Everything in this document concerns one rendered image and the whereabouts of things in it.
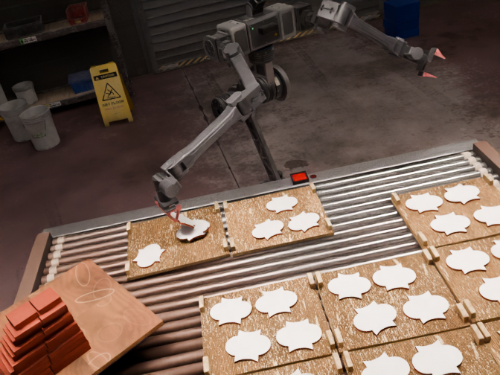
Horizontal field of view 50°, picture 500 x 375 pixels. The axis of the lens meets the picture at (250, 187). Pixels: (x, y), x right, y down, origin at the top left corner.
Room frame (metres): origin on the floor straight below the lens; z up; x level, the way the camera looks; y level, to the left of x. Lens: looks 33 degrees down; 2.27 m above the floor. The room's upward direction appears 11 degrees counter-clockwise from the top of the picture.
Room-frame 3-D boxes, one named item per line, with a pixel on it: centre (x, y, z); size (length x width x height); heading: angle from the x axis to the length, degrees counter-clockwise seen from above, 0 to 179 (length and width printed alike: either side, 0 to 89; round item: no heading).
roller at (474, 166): (1.88, -0.06, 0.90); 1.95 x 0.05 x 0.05; 92
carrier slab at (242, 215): (1.78, -0.08, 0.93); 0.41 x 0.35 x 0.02; 92
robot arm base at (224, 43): (2.46, -0.02, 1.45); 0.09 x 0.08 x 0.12; 119
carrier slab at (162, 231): (1.77, 0.34, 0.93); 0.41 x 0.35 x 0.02; 94
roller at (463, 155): (1.98, -0.06, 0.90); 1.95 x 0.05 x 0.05; 92
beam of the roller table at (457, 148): (2.05, -0.06, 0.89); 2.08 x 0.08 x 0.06; 92
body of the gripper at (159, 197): (1.77, 0.33, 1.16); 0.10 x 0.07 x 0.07; 28
